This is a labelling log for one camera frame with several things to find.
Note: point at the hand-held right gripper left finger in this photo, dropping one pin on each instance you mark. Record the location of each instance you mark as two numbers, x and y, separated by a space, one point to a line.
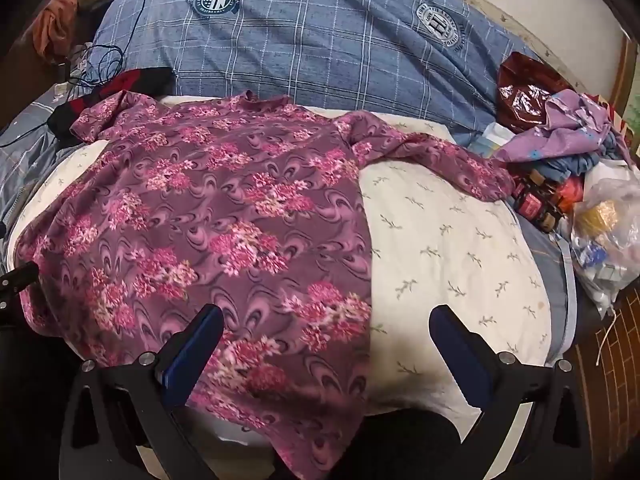
197 340

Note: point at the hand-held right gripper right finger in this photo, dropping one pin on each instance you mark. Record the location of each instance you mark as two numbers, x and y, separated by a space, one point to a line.
452 340

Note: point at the black cloth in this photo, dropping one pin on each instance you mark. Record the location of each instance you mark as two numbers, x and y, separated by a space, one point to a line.
400 445

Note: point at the blue cloth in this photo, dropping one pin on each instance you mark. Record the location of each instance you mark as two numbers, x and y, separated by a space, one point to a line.
580 162

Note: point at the cream leaf-print blanket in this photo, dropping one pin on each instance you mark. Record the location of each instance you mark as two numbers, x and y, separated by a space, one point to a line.
450 260

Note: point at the orange red packet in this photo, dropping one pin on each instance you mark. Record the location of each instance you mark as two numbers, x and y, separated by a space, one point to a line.
570 192

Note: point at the red and black garment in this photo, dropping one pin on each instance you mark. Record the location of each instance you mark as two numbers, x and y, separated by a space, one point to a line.
135 80

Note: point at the clear plastic bag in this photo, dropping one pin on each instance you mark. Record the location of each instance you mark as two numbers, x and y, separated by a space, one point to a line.
610 220

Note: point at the purple printed cloth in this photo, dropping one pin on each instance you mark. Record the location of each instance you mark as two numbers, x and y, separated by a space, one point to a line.
565 125

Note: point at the brown bottle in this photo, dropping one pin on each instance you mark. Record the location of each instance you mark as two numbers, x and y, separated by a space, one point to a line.
549 219

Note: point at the purple floral shirt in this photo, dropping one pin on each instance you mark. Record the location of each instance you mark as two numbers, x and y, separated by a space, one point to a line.
225 210

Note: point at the red plastic bag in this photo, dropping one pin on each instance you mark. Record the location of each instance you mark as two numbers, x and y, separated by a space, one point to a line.
525 95

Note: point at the light blue packet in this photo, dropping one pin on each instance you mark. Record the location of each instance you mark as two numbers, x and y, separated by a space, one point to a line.
492 140

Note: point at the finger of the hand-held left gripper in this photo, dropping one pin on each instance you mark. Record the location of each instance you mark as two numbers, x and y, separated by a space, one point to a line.
15 285

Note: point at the blue plaid quilt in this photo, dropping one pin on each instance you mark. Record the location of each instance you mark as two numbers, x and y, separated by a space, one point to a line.
325 35

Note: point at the orange cloth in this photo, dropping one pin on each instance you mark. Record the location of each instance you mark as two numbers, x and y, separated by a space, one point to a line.
55 25

